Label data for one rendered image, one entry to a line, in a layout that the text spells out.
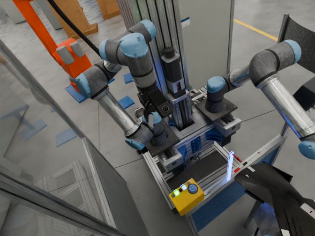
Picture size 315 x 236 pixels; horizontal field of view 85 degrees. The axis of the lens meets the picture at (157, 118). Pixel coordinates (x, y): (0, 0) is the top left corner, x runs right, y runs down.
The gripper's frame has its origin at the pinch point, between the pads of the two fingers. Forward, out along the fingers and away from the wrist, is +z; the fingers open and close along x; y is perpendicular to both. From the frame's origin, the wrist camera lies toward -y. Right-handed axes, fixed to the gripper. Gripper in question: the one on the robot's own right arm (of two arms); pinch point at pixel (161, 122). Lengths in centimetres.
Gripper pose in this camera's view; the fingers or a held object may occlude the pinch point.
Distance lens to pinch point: 72.2
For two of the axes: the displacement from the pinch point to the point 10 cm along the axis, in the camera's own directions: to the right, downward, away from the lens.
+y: -5.0, -5.4, 6.8
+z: 2.3, 6.7, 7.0
